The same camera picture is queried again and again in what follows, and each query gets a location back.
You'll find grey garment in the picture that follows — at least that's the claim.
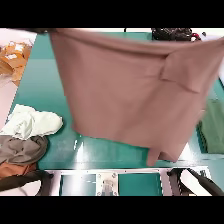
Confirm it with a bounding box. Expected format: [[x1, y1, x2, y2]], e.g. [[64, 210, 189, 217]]
[[0, 134, 50, 167]]

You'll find orange-brown garment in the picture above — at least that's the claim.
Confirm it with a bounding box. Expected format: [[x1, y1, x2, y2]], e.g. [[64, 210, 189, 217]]
[[0, 161, 38, 180]]

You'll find green garment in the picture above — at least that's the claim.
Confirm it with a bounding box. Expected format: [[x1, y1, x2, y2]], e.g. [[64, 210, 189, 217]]
[[198, 98, 224, 155]]

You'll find dusty pink T-shirt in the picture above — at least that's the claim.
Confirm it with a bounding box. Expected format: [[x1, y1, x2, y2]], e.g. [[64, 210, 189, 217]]
[[48, 28, 224, 167]]

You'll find silver frame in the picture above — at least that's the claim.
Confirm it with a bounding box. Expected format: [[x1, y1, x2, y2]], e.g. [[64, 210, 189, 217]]
[[42, 166, 212, 197]]

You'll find white garment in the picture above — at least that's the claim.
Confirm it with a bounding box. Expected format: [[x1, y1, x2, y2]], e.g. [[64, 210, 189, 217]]
[[0, 103, 64, 141]]

